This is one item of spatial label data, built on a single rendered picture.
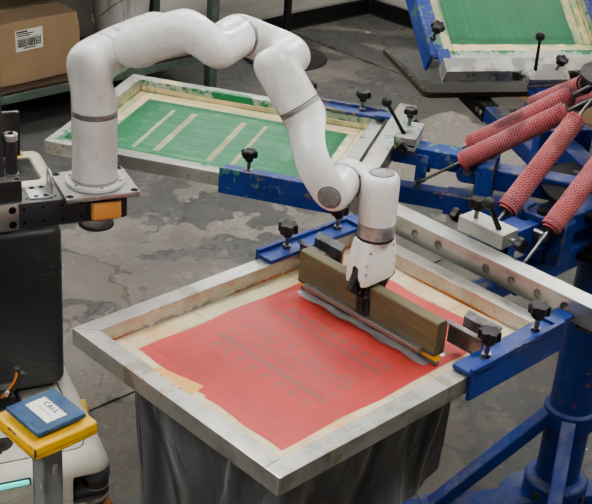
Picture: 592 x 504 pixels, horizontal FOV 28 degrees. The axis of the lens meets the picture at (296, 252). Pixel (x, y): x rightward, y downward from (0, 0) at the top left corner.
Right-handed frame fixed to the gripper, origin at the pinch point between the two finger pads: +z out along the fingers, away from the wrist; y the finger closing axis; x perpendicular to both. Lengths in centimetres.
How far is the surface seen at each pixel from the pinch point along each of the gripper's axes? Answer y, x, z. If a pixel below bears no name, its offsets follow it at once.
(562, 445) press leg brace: -82, 4, 72
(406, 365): 4.7, 15.1, 5.7
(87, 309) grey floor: -50, -174, 99
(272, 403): 34.2, 8.6, 5.4
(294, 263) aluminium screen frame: -4.3, -26.1, 3.4
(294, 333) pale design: 14.1, -6.7, 5.3
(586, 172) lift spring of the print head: -65, 6, -14
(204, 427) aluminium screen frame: 51, 10, 2
